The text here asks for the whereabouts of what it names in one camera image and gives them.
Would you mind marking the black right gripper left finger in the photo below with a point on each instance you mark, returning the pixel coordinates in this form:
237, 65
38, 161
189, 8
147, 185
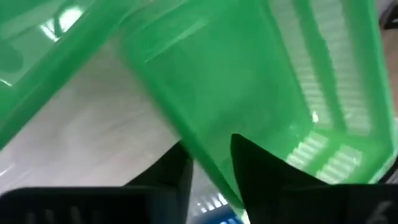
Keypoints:
174, 171

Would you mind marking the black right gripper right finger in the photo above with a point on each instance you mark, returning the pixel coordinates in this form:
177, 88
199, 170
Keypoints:
258, 180

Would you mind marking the green slatted plastic basket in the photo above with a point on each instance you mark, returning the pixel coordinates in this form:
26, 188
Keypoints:
217, 77
31, 93

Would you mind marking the blue slatted plastic basket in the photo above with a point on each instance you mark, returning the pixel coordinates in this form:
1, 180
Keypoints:
217, 218

